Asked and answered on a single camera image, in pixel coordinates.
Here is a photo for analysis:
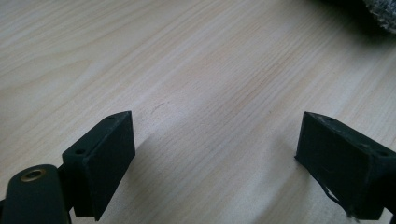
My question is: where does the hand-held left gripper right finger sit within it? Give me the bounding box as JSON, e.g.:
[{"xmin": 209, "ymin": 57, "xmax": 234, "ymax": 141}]
[{"xmin": 294, "ymin": 111, "xmax": 396, "ymax": 221}]

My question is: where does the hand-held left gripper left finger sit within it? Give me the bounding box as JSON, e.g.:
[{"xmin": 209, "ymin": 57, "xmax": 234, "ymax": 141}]
[{"xmin": 61, "ymin": 110, "xmax": 136, "ymax": 222}]

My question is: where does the grey fluffy cloth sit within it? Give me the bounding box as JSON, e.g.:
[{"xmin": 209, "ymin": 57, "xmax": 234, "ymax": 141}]
[{"xmin": 362, "ymin": 0, "xmax": 396, "ymax": 35}]

